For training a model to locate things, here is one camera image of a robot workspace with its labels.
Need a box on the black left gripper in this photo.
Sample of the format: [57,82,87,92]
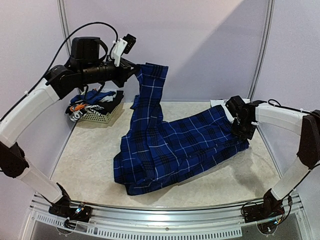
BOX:
[80,57,141,87]

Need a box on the blue plaid flannel shirt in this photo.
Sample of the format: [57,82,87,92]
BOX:
[113,63,249,196]

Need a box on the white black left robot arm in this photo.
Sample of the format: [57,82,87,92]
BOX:
[0,34,138,217]

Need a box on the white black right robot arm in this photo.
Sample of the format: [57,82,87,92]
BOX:
[235,101,320,205]

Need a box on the cream perforated laundry basket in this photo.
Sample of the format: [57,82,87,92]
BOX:
[69,103,124,124]

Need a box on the grey garment in basket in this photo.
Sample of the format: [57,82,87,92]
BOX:
[93,88,117,103]

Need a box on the black garment in basket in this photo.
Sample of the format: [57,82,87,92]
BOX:
[98,90,124,115]

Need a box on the folded white cartoon t-shirt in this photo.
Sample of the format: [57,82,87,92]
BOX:
[210,99,234,123]

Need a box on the solid blue garment in basket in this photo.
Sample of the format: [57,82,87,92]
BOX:
[70,89,117,105]

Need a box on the black white orange printed shirt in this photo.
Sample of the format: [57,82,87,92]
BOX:
[65,103,103,122]

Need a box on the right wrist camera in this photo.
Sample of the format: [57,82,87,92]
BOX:
[225,95,246,118]

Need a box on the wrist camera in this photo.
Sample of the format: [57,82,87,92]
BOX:
[225,95,246,118]
[109,33,137,67]

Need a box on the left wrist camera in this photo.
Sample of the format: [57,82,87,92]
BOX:
[109,33,137,67]

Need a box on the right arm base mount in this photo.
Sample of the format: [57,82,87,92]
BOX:
[240,189,285,223]

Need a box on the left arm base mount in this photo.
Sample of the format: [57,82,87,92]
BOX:
[48,183,93,223]

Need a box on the aluminium front rail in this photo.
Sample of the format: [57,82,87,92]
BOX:
[22,194,313,240]

